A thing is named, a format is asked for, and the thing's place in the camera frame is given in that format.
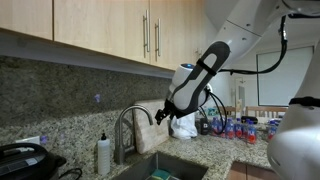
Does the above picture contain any teal green sponge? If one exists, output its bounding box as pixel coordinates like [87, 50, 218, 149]
[145, 168, 175, 180]

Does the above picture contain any white wall board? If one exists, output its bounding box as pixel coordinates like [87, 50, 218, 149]
[256, 46, 316, 108]

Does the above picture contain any dark jar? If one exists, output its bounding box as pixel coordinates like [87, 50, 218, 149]
[199, 117, 211, 136]

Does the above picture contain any stainless steel arched faucet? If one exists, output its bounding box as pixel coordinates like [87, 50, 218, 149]
[113, 104, 155, 166]

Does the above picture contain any black flat object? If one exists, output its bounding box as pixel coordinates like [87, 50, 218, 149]
[241, 115, 260, 125]

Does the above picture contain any white plastic bag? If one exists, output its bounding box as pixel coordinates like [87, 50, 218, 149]
[170, 112, 199, 141]

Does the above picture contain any white soap dispenser bottle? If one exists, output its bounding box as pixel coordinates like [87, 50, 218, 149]
[97, 132, 111, 176]

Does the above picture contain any stainless steel sink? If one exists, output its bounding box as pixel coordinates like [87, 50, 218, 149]
[113, 151, 210, 180]

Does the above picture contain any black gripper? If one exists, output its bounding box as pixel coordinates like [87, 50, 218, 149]
[154, 99, 178, 126]

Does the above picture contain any wooden chair backrest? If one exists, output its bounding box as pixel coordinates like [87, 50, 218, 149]
[245, 106, 290, 120]
[222, 105, 239, 118]

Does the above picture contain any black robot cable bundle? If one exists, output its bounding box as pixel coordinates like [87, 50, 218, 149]
[196, 14, 290, 136]

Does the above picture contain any light wood cabinet door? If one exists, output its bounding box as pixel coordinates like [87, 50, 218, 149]
[0, 0, 54, 41]
[149, 0, 218, 72]
[53, 0, 150, 64]

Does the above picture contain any white wall outlet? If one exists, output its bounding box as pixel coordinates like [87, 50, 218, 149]
[15, 135, 42, 146]

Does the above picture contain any black cooker power cord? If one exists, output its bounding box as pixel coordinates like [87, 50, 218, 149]
[58, 167, 84, 180]

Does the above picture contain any silver cabinet bar handle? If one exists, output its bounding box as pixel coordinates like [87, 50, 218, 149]
[154, 17, 162, 58]
[142, 9, 151, 53]

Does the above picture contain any black silver pressure cooker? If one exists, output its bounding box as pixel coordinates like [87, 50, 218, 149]
[0, 142, 68, 180]

